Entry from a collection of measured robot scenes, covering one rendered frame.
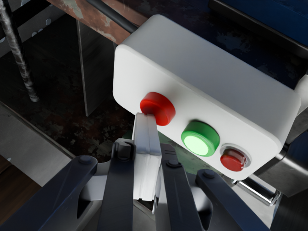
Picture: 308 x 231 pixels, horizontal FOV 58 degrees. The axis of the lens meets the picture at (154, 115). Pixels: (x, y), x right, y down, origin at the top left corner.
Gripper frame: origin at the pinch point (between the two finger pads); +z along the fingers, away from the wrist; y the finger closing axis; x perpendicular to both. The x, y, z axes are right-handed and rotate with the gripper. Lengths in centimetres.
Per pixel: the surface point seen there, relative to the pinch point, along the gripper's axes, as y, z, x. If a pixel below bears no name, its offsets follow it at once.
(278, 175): 25.5, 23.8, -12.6
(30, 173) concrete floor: -43, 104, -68
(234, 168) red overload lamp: 6.8, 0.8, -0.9
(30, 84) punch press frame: -25, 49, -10
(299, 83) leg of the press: 12.2, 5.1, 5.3
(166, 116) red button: 1.5, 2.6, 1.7
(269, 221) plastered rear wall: 186, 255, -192
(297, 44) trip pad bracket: 11.6, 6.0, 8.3
